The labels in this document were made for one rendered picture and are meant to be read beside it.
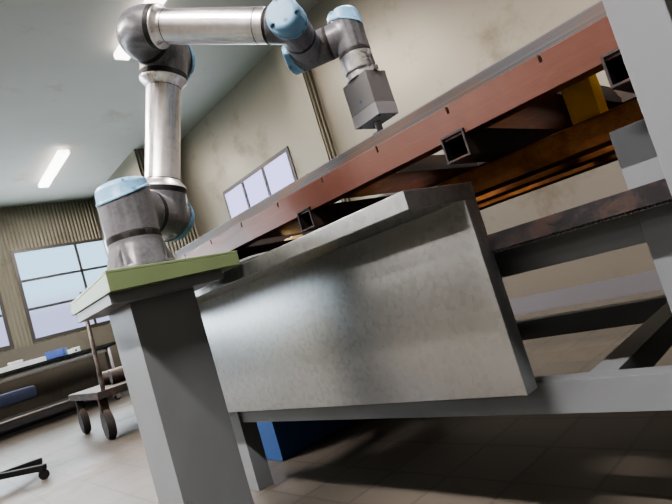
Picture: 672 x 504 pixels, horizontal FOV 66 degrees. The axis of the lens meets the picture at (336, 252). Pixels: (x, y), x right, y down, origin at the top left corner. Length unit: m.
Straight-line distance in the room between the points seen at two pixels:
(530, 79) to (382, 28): 3.86
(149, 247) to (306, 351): 0.45
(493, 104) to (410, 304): 0.40
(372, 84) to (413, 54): 3.31
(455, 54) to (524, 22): 0.56
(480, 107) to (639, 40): 0.47
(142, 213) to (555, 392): 0.90
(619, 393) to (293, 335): 0.73
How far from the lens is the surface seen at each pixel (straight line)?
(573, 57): 0.90
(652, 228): 0.91
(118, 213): 1.18
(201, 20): 1.23
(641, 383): 0.99
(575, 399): 1.04
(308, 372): 1.31
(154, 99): 1.38
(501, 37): 4.07
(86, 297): 1.16
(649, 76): 0.51
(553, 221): 0.89
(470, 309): 0.96
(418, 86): 4.43
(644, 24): 0.52
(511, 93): 0.93
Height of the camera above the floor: 0.56
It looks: 4 degrees up
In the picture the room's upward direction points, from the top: 17 degrees counter-clockwise
